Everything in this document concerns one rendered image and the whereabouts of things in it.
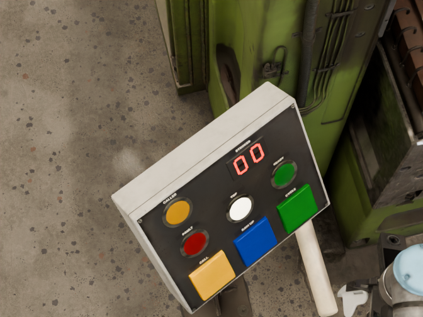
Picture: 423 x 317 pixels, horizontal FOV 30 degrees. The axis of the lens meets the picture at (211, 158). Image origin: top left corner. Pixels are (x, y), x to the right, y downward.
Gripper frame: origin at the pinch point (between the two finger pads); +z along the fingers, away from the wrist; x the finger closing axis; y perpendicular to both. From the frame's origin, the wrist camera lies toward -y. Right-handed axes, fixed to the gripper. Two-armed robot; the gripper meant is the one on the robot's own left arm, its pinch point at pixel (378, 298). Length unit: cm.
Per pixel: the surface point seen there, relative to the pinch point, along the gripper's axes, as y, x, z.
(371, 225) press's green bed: -35, 8, 67
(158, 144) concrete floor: -60, -59, 94
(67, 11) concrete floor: -104, -100, 94
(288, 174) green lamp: -16.0, -20.2, -15.2
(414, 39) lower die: -53, 2, -4
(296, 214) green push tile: -11.4, -17.5, -7.1
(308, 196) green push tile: -14.7, -15.9, -8.8
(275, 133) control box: -19.9, -23.7, -23.4
